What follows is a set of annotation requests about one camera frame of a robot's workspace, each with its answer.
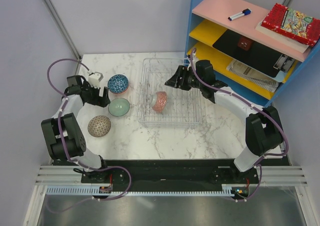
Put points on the white wire dish rack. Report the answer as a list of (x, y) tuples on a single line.
[(184, 108)]

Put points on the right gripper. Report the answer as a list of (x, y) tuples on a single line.
[(182, 72)]

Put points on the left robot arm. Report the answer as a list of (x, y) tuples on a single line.
[(62, 133)]

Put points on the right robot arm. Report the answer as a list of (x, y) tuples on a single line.
[(263, 128)]

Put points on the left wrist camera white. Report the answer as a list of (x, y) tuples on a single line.
[(94, 79)]

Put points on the black clipboard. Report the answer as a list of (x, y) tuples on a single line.
[(259, 57)]

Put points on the brown lattice pattern bowl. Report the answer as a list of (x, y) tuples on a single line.
[(99, 126)]

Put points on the blue triangle pattern bowl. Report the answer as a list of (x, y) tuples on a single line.
[(118, 84)]

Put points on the blue shelf unit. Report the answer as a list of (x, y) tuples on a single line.
[(225, 30)]

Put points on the brown cube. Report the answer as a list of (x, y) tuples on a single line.
[(245, 43)]

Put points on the spiral notebook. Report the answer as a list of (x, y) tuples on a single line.
[(252, 75)]

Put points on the green ribbed bowl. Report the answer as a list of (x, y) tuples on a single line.
[(119, 107)]

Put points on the blue whiteboard marker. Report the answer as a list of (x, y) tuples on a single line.
[(245, 12)]

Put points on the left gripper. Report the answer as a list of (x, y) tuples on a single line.
[(101, 101)]

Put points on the grey book under red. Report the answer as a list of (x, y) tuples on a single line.
[(283, 39)]

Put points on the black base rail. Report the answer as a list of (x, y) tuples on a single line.
[(192, 175)]

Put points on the white cable duct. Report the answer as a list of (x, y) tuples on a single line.
[(95, 190)]

